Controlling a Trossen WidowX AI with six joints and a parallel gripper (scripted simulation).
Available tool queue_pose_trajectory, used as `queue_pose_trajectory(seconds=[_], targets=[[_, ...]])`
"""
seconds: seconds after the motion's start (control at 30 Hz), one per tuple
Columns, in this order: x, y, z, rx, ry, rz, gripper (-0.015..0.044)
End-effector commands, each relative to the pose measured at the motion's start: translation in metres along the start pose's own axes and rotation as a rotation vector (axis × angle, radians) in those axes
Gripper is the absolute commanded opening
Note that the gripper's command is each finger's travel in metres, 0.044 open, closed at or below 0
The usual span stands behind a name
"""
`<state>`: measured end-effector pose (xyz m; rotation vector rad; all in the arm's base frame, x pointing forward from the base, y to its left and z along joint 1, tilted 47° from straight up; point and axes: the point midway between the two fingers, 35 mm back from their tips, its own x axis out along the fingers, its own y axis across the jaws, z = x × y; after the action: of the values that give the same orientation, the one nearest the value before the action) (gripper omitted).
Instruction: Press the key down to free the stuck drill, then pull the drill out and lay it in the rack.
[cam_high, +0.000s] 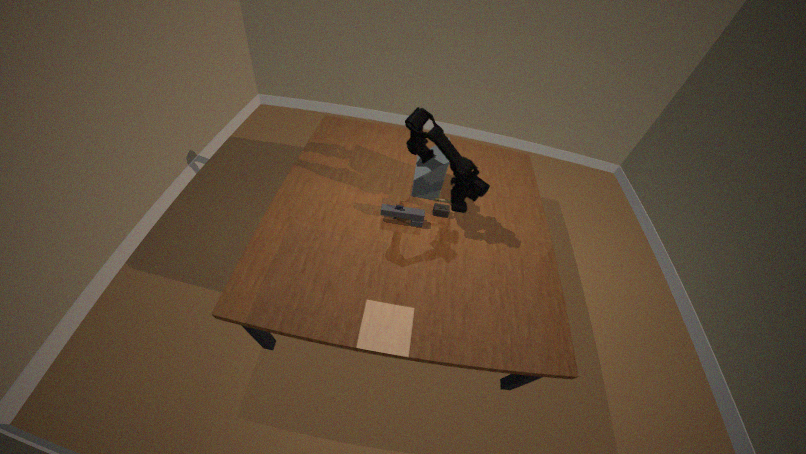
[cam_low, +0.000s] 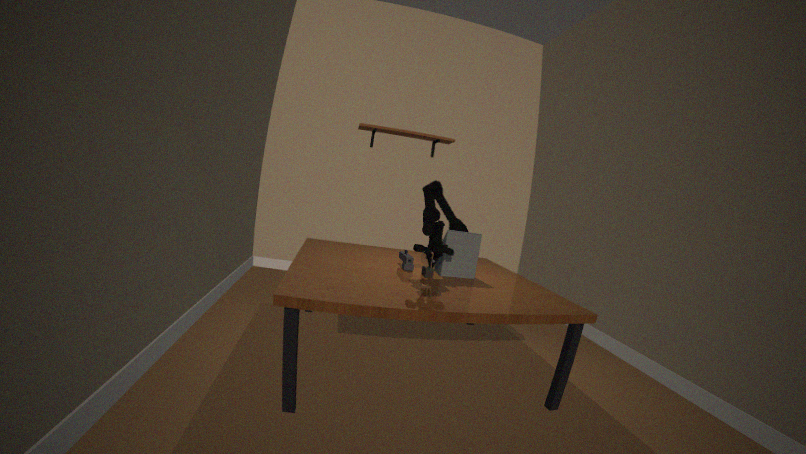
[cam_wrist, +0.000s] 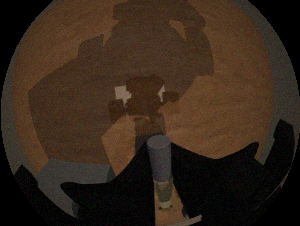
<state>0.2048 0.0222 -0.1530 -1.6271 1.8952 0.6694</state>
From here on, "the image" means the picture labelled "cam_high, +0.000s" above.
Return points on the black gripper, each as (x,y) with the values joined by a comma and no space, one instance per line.
(458,203)

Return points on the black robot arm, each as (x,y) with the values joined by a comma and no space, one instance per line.
(461,166)

